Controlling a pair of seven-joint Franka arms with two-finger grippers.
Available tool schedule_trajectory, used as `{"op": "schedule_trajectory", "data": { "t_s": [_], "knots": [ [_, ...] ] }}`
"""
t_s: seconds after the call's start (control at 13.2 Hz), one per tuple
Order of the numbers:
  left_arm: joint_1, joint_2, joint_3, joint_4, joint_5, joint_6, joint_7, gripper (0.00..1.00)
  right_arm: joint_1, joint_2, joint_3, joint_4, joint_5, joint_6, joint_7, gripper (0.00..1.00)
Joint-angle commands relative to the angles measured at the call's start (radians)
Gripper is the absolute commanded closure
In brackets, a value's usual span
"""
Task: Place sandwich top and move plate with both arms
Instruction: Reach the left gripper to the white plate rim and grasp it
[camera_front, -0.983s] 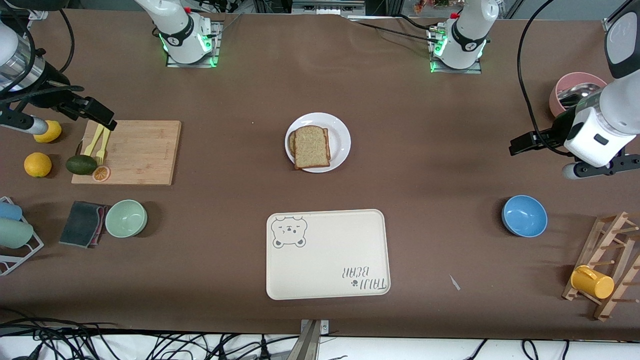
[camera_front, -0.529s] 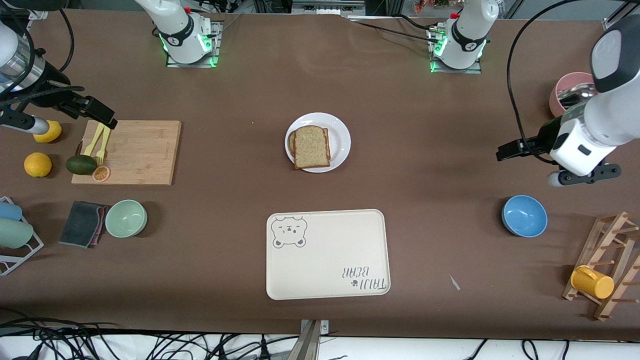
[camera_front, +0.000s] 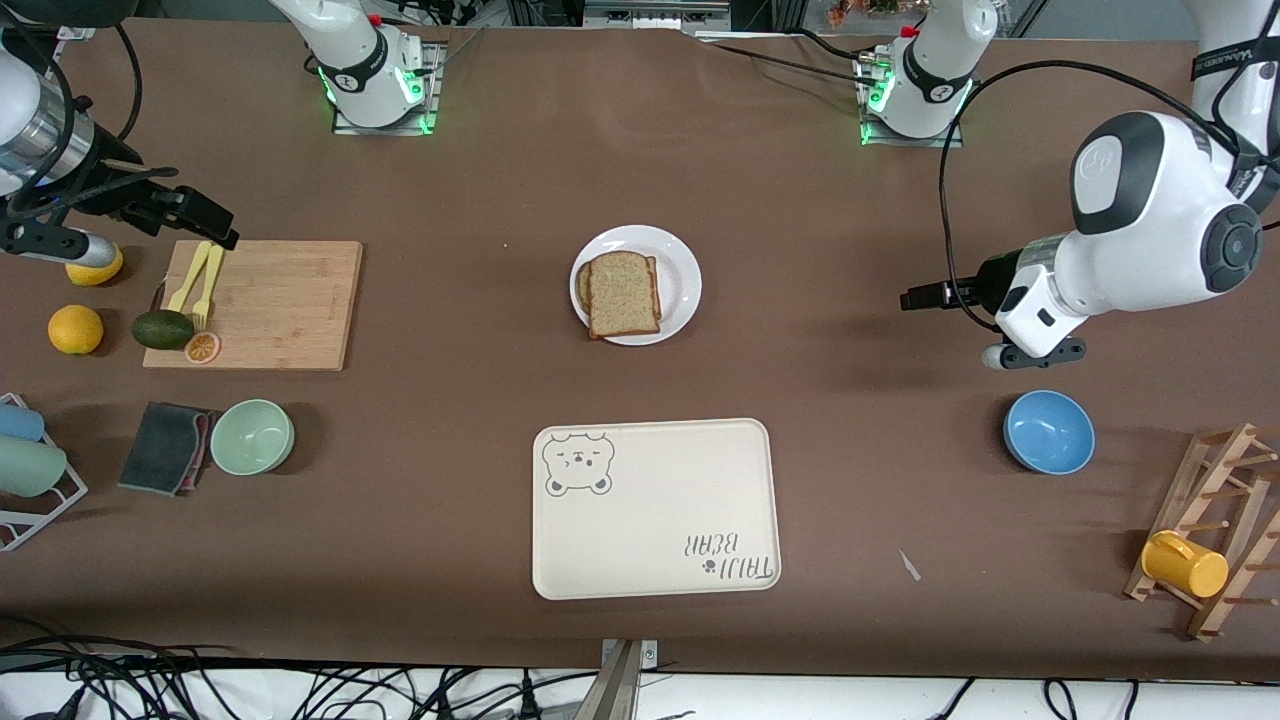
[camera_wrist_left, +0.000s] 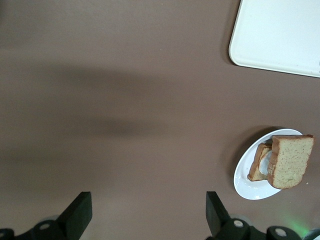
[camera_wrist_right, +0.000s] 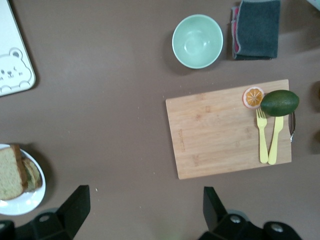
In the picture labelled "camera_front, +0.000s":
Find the white round plate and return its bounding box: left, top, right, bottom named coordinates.
left=570, top=225, right=703, bottom=347

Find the toast bread slice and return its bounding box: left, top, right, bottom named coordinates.
left=586, top=251, right=662, bottom=340
left=577, top=258, right=663, bottom=322

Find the yellow plastic fork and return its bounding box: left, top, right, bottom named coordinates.
left=192, top=245, right=225, bottom=331

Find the yellow lemon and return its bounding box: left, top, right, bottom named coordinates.
left=65, top=248, right=125, bottom=288
left=48, top=304, right=105, bottom=356

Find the green avocado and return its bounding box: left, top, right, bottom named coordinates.
left=131, top=309, right=196, bottom=351

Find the wooden cutting board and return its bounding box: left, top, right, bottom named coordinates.
left=142, top=240, right=364, bottom=372

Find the blue bowl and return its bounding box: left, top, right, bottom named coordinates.
left=1003, top=390, right=1096, bottom=475

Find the pale green bowl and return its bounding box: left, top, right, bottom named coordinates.
left=209, top=399, right=296, bottom=477

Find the grey folded cloth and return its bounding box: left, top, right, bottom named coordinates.
left=117, top=401, right=219, bottom=497

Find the light blue cup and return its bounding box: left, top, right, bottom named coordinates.
left=0, top=402, right=46, bottom=443

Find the pale green cup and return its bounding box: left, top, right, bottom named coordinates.
left=0, top=436, right=68, bottom=498

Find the wooden mug rack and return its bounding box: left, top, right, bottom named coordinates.
left=1124, top=423, right=1280, bottom=643

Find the yellow mug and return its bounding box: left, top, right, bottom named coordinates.
left=1141, top=530, right=1230, bottom=599

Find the cream bear print tray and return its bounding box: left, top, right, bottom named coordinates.
left=531, top=418, right=782, bottom=601

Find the aluminium profile bar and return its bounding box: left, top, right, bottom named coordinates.
left=598, top=638, right=659, bottom=720

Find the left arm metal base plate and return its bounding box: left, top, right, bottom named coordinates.
left=855, top=55, right=966, bottom=149

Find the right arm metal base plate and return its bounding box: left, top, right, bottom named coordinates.
left=332, top=40, right=441, bottom=137

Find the black cable on table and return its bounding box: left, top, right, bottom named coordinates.
left=700, top=35, right=876, bottom=86

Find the white wire cup rack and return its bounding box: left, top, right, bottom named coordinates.
left=0, top=392, right=89, bottom=553

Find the black cable bundle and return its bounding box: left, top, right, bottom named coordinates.
left=0, top=630, right=601, bottom=720

